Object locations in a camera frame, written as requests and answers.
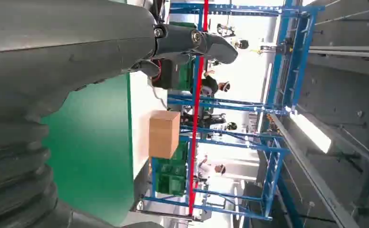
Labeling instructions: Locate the green plastic crate stack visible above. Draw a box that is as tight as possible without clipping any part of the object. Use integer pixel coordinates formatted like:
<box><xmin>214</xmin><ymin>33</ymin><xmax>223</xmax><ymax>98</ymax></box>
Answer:
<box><xmin>155</xmin><ymin>141</ymin><xmax>189</xmax><ymax>196</ymax></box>
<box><xmin>175</xmin><ymin>57</ymin><xmax>195</xmax><ymax>92</ymax></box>

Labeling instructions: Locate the white table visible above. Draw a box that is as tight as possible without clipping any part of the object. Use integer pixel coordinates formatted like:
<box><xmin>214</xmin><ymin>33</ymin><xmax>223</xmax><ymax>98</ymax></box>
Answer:
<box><xmin>127</xmin><ymin>70</ymin><xmax>170</xmax><ymax>181</ymax></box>

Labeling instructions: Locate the green table mat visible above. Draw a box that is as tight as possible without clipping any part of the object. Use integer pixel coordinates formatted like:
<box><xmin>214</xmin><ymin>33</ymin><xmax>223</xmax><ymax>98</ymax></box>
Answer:
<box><xmin>41</xmin><ymin>73</ymin><xmax>136</xmax><ymax>227</ymax></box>

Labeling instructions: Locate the ceiling light fixture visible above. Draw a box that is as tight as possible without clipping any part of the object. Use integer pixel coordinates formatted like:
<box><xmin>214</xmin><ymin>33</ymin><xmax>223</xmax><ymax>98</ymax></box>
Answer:
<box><xmin>289</xmin><ymin>111</ymin><xmax>332</xmax><ymax>154</ymax></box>

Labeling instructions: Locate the blue metal frame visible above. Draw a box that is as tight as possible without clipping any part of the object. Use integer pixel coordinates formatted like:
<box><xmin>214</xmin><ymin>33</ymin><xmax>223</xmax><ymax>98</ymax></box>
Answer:
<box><xmin>167</xmin><ymin>0</ymin><xmax>326</xmax><ymax>116</ymax></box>
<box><xmin>142</xmin><ymin>125</ymin><xmax>291</xmax><ymax>221</ymax></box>

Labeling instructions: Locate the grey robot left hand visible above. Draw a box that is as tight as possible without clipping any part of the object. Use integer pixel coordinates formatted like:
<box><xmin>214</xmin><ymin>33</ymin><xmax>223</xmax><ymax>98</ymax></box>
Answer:
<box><xmin>0</xmin><ymin>0</ymin><xmax>239</xmax><ymax>122</ymax></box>

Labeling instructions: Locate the brown cardboard box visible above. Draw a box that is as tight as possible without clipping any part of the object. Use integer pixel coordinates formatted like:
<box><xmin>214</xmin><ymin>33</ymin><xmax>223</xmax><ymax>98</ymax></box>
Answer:
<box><xmin>148</xmin><ymin>110</ymin><xmax>181</xmax><ymax>160</ymax></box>

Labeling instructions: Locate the person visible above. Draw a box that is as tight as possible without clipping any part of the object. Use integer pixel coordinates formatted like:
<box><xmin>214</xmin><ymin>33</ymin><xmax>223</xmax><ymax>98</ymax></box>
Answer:
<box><xmin>199</xmin><ymin>69</ymin><xmax>231</xmax><ymax>97</ymax></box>
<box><xmin>181</xmin><ymin>113</ymin><xmax>238</xmax><ymax>132</ymax></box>
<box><xmin>234</xmin><ymin>38</ymin><xmax>250</xmax><ymax>50</ymax></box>
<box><xmin>196</xmin><ymin>155</ymin><xmax>227</xmax><ymax>184</ymax></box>

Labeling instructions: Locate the red vertical pole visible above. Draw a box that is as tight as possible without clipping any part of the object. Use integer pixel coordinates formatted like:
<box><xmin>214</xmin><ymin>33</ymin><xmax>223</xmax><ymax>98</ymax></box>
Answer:
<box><xmin>188</xmin><ymin>0</ymin><xmax>210</xmax><ymax>217</ymax></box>

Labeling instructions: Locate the black zip case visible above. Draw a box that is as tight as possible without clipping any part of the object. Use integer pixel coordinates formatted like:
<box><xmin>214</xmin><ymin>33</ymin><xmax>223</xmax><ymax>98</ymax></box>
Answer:
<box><xmin>152</xmin><ymin>59</ymin><xmax>181</xmax><ymax>91</ymax></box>

